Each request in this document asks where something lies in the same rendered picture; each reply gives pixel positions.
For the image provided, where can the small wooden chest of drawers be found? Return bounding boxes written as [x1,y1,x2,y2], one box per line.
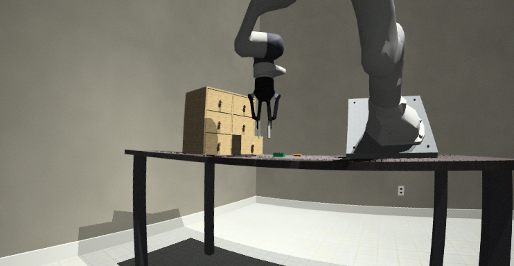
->
[182,87,254,154]

